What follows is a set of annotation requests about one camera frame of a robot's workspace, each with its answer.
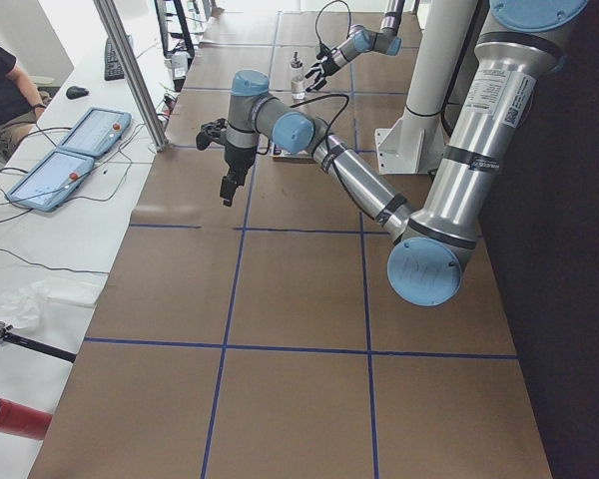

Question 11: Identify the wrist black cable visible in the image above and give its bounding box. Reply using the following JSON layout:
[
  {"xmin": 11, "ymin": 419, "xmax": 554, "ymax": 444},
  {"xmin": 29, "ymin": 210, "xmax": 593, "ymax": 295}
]
[
  {"xmin": 313, "ymin": 0, "xmax": 353, "ymax": 51},
  {"xmin": 259, "ymin": 92, "xmax": 351, "ymax": 156}
]

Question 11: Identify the glass sauce dispenser bottle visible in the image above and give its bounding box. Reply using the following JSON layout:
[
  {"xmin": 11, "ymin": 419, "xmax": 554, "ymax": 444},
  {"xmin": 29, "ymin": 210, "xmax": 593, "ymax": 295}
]
[{"xmin": 290, "ymin": 51, "xmax": 305, "ymax": 101}]

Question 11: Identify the seated person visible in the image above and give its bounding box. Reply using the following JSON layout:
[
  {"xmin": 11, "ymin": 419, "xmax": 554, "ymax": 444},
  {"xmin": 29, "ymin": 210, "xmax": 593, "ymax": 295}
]
[{"xmin": 0, "ymin": 46, "xmax": 51, "ymax": 160}]

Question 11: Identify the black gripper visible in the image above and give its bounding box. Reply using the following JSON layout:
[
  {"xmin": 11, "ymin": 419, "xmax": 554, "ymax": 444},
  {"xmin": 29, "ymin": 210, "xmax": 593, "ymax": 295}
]
[
  {"xmin": 220, "ymin": 147, "xmax": 255, "ymax": 207},
  {"xmin": 305, "ymin": 50, "xmax": 340, "ymax": 92}
]

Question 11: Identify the black keyboard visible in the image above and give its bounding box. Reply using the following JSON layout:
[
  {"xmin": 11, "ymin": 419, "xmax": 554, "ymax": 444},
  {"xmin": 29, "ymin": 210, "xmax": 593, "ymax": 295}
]
[{"xmin": 104, "ymin": 39, "xmax": 125, "ymax": 81}]

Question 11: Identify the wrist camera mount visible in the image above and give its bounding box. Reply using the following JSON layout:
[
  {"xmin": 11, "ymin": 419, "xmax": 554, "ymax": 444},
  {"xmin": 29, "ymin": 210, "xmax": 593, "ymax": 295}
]
[
  {"xmin": 196, "ymin": 118, "xmax": 228, "ymax": 151},
  {"xmin": 315, "ymin": 42, "xmax": 331, "ymax": 61}
]

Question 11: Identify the red cylinder bottle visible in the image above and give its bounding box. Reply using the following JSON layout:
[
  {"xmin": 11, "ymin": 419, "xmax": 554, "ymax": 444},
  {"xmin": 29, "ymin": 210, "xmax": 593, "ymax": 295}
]
[{"xmin": 0, "ymin": 398, "xmax": 53, "ymax": 440}]

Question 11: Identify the lower teach pendant tablet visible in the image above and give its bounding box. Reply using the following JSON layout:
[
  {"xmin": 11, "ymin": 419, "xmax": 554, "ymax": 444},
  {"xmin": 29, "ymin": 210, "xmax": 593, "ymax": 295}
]
[{"xmin": 5, "ymin": 149, "xmax": 95, "ymax": 213}]

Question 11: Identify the upper teach pendant tablet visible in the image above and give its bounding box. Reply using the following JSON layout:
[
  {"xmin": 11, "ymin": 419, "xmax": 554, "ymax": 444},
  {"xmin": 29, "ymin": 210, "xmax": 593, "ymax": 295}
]
[{"xmin": 57, "ymin": 107, "xmax": 132, "ymax": 159}]

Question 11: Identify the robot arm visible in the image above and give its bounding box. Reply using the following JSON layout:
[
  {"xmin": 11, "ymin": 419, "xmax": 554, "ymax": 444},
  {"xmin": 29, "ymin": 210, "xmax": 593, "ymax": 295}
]
[
  {"xmin": 216, "ymin": 1, "xmax": 585, "ymax": 306},
  {"xmin": 304, "ymin": 0, "xmax": 404, "ymax": 92}
]

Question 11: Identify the aluminium frame post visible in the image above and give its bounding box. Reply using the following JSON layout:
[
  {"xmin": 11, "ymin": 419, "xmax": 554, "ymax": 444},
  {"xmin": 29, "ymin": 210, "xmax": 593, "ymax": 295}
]
[{"xmin": 94, "ymin": 0, "xmax": 169, "ymax": 152}]

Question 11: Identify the teach pendant tablet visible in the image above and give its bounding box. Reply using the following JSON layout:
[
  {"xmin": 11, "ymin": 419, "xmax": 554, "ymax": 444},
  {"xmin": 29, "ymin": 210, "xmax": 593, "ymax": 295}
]
[
  {"xmin": 5, "ymin": 149, "xmax": 95, "ymax": 213},
  {"xmin": 57, "ymin": 107, "xmax": 132, "ymax": 159}
]

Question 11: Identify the black computer mouse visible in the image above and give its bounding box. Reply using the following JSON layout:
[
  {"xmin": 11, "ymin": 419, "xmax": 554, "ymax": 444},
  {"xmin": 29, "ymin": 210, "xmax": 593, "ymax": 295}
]
[{"xmin": 65, "ymin": 86, "xmax": 89, "ymax": 100}]

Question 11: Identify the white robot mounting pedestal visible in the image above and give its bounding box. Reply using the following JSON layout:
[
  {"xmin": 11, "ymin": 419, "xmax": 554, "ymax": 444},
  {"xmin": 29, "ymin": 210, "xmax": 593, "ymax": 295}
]
[{"xmin": 375, "ymin": 0, "xmax": 479, "ymax": 175}]

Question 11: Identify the crumpled white plastic wrap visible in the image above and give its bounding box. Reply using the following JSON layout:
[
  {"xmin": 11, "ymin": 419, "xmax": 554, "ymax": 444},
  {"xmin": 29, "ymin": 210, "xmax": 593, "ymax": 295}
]
[{"xmin": 0, "ymin": 275, "xmax": 104, "ymax": 330}]

